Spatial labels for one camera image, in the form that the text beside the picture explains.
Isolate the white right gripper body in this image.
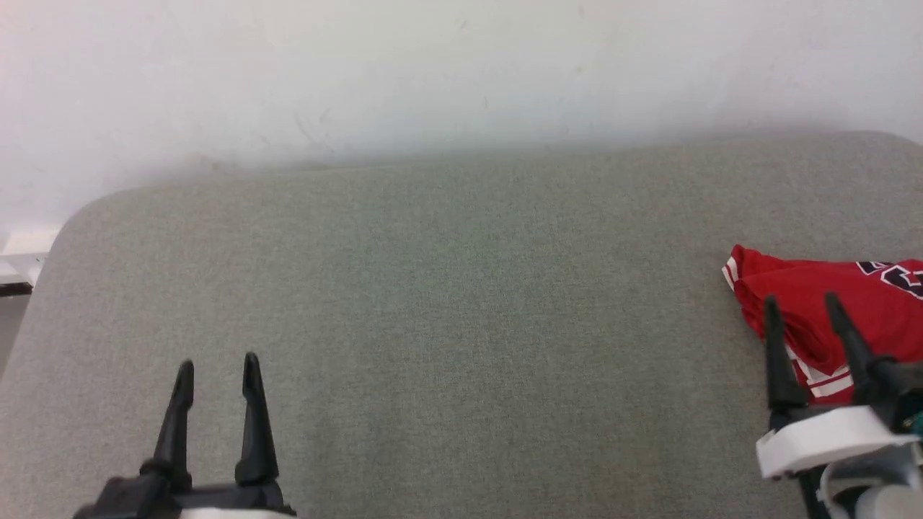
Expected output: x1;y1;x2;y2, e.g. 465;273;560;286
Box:
755;406;922;481

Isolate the grey fabric sofa seat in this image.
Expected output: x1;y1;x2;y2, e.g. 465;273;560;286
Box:
0;130;923;519

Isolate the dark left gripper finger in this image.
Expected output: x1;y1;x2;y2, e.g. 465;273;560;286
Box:
234;351;281;486
140;360;196;492

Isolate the white wall box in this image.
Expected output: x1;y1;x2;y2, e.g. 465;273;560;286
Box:
0;228;60;285

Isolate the red shirt with white sleeves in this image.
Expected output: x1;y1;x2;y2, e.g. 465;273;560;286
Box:
721;244;923;404

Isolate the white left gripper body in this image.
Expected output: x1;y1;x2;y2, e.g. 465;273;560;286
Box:
72;474;298;519

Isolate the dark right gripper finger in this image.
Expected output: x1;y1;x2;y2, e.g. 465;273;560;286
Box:
824;291;896;405
762;295;811;414

